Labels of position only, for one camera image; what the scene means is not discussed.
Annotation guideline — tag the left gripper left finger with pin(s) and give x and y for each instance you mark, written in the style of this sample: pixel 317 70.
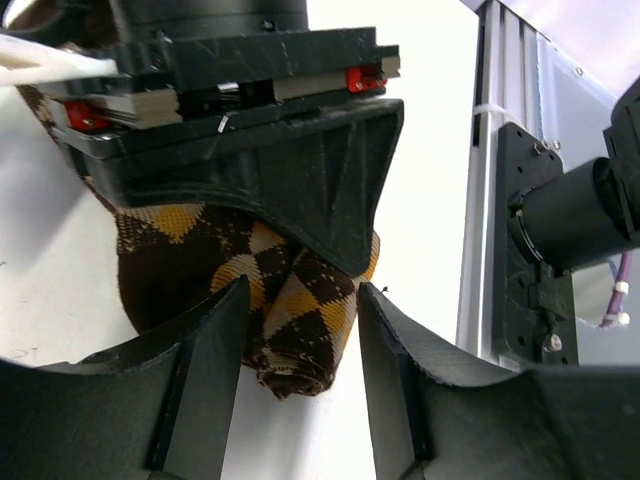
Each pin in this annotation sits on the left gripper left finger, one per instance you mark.
pixel 158 406

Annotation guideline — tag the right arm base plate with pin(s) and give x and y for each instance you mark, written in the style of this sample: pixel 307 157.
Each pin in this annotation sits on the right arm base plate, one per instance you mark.
pixel 533 320

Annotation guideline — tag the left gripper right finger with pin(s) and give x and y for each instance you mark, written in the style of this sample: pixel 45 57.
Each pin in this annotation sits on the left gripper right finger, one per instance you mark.
pixel 438 412

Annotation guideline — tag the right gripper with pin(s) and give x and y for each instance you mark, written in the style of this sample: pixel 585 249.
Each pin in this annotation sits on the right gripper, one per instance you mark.
pixel 197 111

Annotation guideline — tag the brown argyle sock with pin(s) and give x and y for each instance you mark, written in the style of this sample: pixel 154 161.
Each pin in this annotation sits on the brown argyle sock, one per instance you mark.
pixel 172 257

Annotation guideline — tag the aluminium rail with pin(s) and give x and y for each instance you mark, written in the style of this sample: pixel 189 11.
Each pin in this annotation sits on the aluminium rail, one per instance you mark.
pixel 553 189

